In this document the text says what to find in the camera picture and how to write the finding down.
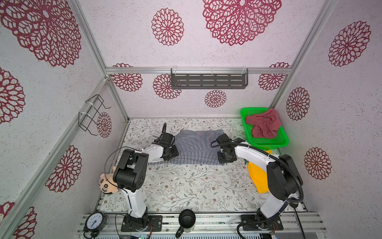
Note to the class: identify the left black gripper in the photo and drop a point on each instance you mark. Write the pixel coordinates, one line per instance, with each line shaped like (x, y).
(176, 153)

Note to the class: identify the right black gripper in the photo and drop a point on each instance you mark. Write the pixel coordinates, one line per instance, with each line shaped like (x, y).
(225, 156)

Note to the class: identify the blue white striped tank top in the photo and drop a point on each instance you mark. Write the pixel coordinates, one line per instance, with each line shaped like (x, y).
(194, 147)

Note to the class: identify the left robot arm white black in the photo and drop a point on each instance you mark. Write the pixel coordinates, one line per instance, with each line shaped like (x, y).
(130, 172)

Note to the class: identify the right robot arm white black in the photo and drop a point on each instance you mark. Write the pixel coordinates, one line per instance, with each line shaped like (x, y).
(282, 176)

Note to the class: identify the maroon tank top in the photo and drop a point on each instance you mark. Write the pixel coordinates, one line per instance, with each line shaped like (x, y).
(265, 125)

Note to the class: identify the yellow cloth bag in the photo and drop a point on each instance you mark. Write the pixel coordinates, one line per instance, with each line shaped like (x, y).
(259, 176)

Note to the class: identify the green plastic basket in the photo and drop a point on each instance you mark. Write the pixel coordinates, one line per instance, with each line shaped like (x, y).
(281, 139)

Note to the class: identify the black thermos mug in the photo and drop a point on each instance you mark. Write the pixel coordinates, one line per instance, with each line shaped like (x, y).
(187, 220)

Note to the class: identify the cartoon plush doll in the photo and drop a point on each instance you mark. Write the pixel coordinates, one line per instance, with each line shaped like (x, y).
(106, 183)

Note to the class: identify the round analog clock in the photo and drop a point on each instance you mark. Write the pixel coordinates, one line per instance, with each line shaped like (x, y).
(94, 224)

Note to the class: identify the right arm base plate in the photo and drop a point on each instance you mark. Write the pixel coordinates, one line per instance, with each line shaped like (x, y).
(254, 222)

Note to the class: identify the grey wall shelf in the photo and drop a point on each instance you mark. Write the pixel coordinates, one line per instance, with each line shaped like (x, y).
(211, 81)

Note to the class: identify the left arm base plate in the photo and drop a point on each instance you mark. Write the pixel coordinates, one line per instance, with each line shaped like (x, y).
(145, 224)

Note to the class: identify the black round puck with cable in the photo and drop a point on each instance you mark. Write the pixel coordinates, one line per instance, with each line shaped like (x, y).
(294, 205)

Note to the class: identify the black wire wall rack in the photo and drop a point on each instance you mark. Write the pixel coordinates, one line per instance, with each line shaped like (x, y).
(95, 120)

